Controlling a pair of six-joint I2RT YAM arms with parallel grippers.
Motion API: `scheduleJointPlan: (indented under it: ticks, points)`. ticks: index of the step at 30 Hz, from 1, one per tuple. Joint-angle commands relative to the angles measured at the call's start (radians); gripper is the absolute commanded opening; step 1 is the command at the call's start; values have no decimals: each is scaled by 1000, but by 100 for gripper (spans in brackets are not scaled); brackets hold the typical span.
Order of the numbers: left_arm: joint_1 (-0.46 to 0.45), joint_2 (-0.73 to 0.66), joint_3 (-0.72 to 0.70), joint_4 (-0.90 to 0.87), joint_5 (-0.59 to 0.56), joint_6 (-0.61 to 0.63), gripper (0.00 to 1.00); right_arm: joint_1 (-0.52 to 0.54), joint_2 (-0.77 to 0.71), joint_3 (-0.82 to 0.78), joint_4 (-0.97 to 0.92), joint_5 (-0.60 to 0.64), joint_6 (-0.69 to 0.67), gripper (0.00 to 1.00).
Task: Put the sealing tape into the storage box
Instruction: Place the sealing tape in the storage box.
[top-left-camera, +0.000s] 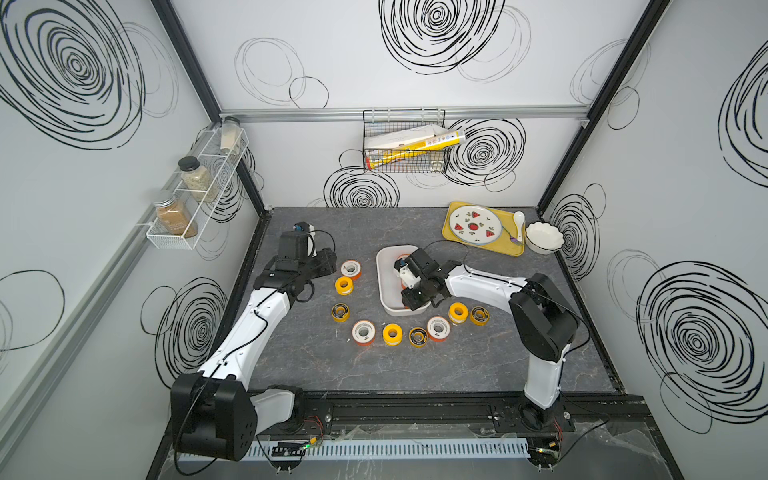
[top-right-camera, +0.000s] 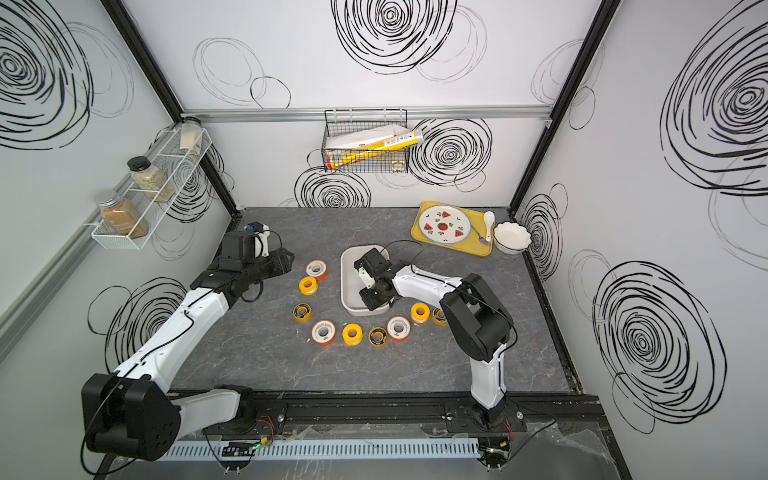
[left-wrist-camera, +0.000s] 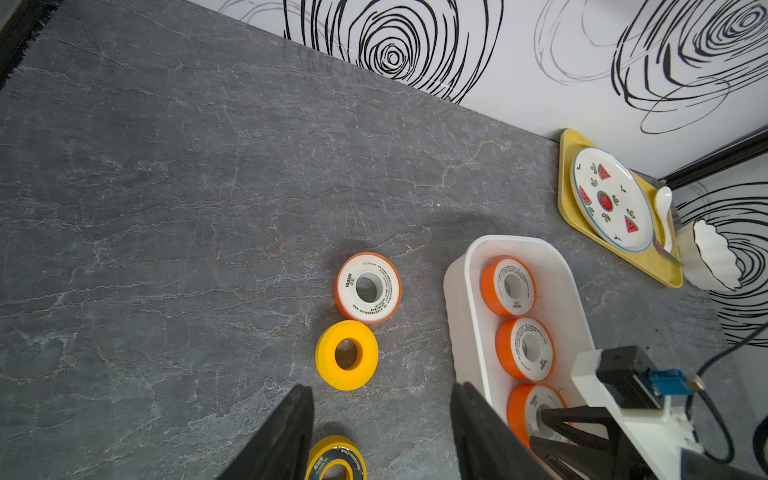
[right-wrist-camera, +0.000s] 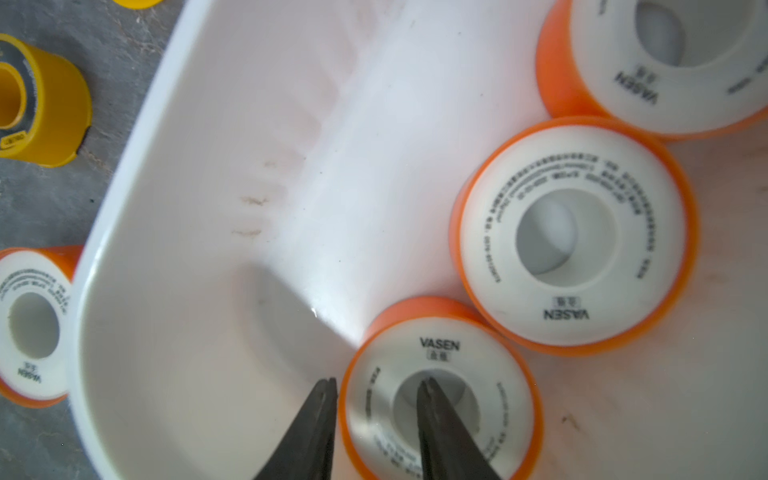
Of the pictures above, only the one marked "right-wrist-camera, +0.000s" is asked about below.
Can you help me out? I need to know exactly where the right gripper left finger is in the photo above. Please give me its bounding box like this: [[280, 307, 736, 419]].
[[254, 377, 338, 480]]

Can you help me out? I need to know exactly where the orange sealing tape roll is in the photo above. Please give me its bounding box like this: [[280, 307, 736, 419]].
[[449, 116, 699, 356], [339, 296, 544, 479], [1, 245, 83, 409], [535, 1, 767, 140]]

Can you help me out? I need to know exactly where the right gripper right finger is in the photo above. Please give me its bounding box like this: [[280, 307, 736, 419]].
[[416, 377, 500, 480]]

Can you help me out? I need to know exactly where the yellow black tape roll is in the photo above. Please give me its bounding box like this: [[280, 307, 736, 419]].
[[1, 33, 92, 168]]

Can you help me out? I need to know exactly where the yellow sealing tape roll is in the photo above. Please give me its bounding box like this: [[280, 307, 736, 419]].
[[114, 0, 163, 10]]

